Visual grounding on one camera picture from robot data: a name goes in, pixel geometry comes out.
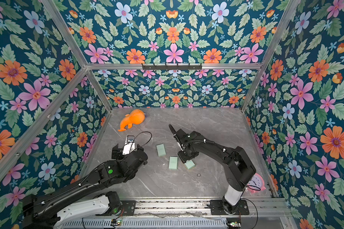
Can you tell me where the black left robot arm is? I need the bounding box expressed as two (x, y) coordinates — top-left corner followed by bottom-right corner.
(22, 148), (148, 229)

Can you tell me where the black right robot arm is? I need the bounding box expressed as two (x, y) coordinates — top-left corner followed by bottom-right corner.
(169, 125), (256, 214)

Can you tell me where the pink alarm clock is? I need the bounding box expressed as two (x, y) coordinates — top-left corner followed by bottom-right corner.
(247, 173), (266, 193)

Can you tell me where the black hook rail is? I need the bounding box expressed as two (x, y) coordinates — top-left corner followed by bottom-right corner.
(142, 64), (203, 71)

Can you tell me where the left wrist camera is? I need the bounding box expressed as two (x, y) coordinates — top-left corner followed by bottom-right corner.
(122, 135), (135, 156)

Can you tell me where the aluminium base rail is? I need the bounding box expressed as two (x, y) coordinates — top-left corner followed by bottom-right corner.
(60, 197), (290, 219)

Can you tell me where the orange plush toy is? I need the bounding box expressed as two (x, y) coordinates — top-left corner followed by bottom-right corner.
(118, 109), (145, 132)

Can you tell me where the mint green box lid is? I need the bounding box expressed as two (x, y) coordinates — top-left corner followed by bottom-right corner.
(169, 156), (178, 170)

